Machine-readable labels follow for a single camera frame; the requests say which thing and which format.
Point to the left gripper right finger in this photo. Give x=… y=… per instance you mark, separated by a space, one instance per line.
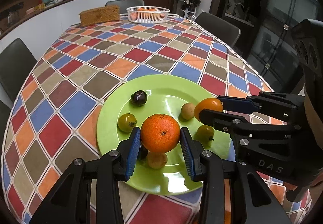
x=251 y=199

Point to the white fruit basket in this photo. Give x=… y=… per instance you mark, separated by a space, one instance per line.
x=147 y=14

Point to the green plate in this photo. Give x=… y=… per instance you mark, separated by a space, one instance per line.
x=156 y=102

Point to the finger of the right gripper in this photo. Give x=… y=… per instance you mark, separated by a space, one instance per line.
x=220 y=121
x=240 y=105

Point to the lone orange kumquat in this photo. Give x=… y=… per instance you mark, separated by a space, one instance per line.
x=212 y=104

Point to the dark plum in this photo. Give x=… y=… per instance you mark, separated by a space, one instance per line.
x=142 y=153
x=139 y=98

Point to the black chair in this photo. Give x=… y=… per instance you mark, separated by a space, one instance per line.
x=218 y=27
x=16 y=63
x=4 y=116

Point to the green tomato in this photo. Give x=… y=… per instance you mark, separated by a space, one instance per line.
x=205 y=133
x=126 y=122

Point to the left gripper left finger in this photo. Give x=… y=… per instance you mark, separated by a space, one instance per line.
x=68 y=201

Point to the large orange mandarin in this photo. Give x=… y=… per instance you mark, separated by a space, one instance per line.
x=160 y=133

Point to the black chair far end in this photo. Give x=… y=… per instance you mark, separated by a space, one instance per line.
x=124 y=4

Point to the brown longan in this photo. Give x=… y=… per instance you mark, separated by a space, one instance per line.
x=187 y=111
x=156 y=160

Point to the shoe rack with shoes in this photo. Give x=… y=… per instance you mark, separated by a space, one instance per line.
x=189 y=8

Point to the black chair near left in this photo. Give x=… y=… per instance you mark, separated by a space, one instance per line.
x=4 y=116

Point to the black chair right side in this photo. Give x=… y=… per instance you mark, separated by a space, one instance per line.
x=218 y=27

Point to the glass sliding door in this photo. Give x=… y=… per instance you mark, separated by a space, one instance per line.
x=273 y=54

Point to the colourful checked tablecloth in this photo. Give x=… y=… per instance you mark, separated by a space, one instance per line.
x=53 y=119

